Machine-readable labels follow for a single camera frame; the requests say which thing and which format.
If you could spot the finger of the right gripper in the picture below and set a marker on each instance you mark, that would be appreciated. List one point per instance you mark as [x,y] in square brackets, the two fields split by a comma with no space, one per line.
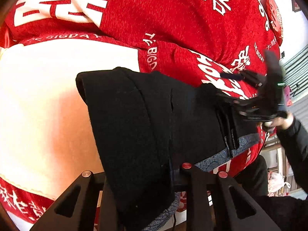
[249,108]
[251,78]

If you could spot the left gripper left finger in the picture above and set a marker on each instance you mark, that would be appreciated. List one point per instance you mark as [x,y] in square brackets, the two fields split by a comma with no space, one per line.
[75,208]

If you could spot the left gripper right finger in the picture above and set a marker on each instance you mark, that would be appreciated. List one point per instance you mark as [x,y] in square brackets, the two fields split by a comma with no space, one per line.
[216,202]

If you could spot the black pants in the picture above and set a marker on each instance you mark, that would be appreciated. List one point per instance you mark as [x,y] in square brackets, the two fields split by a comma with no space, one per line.
[145,126]

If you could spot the right forearm black sleeve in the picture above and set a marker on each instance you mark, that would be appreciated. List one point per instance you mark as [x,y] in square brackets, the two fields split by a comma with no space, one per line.
[287,212]

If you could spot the person's right hand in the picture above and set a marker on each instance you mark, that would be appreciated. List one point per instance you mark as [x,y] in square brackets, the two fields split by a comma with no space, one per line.
[279,123]

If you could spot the red sofa cover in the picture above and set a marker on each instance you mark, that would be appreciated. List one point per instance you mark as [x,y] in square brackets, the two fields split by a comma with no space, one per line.
[46,134]

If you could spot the red round wall decoration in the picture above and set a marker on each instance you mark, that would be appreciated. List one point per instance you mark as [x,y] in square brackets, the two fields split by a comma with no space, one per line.
[275,19]

